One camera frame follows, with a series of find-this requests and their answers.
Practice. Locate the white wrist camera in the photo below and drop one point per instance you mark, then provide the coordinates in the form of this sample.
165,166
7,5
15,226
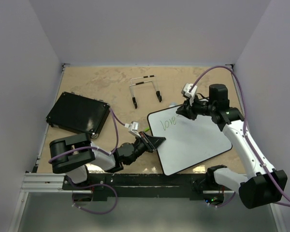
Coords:
189,90
133,128

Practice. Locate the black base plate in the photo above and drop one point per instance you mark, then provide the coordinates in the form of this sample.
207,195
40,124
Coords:
100,187

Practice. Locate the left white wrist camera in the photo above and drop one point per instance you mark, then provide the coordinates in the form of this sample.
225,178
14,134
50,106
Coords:
133,128

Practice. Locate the white microphone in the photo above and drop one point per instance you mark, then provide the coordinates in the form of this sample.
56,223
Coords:
173,104

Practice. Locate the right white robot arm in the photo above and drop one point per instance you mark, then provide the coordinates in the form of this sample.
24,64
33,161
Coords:
261,184

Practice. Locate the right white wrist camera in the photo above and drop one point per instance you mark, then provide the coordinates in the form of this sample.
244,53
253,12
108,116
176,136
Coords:
189,90

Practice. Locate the black wire easel stand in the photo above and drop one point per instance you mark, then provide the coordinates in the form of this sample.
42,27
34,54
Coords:
144,85

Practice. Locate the aluminium frame rail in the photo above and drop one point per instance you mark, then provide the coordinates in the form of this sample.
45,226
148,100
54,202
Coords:
36,183

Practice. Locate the black flat case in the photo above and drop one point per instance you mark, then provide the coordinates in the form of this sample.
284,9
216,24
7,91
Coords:
78,114

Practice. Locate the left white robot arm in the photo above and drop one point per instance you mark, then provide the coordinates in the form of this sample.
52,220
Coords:
70,155

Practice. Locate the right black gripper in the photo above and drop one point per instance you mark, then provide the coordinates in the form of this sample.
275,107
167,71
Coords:
187,111

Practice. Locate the white rectangular whiteboard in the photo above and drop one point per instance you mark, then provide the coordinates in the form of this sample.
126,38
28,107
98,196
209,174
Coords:
188,142

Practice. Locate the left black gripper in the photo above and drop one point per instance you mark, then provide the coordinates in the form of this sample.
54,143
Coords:
153,142

